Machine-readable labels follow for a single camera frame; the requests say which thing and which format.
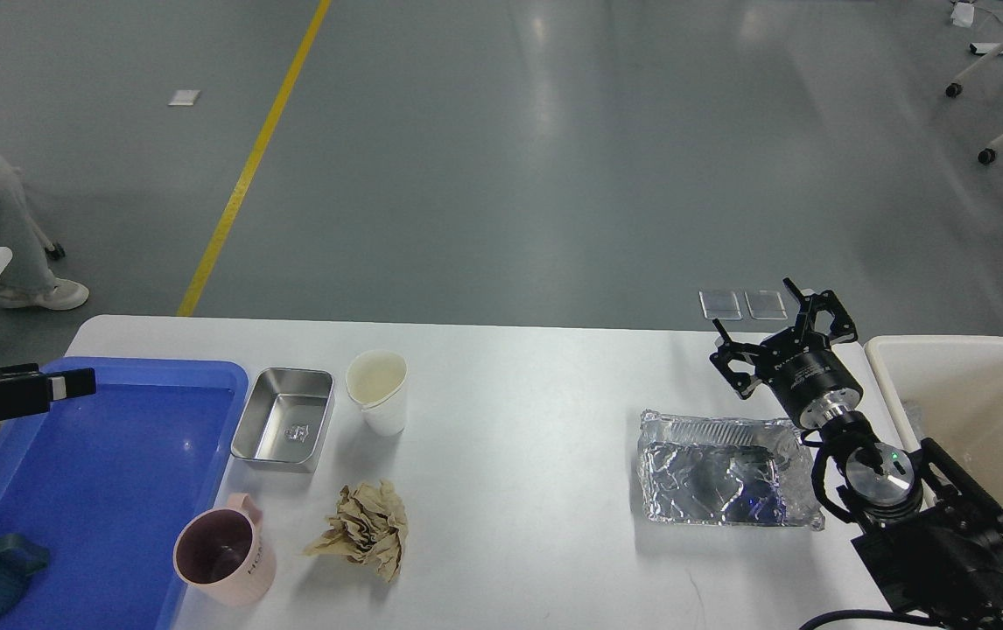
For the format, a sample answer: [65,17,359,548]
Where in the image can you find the clear floor plate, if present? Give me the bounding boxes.
[698,290,743,320]
[743,290,787,320]

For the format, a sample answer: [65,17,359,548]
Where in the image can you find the crumpled brown paper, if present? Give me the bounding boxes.
[302,479,410,583]

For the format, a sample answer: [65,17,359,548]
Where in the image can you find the blue plastic tray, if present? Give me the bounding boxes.
[0,356,249,629]

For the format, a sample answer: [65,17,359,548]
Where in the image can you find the clear floor plate right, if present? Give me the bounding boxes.
[743,290,787,320]

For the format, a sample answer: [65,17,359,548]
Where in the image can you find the aluminium foil container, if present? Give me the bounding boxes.
[636,409,825,531]

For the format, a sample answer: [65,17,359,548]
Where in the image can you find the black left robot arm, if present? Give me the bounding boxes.
[0,364,96,422]

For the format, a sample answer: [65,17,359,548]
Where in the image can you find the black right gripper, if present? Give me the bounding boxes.
[710,277,865,430]

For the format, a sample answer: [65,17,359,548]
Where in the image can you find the white paper cup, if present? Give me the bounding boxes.
[347,350,407,436]

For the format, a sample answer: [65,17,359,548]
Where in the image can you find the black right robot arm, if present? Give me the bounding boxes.
[710,279,1003,629]

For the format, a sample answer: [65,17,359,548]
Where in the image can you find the pink ceramic mug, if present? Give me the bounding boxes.
[171,492,277,606]

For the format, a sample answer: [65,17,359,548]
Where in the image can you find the stainless steel rectangular tray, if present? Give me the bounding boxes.
[230,367,334,473]

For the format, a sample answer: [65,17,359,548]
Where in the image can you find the clear floor plate left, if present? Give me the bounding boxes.
[698,290,743,320]

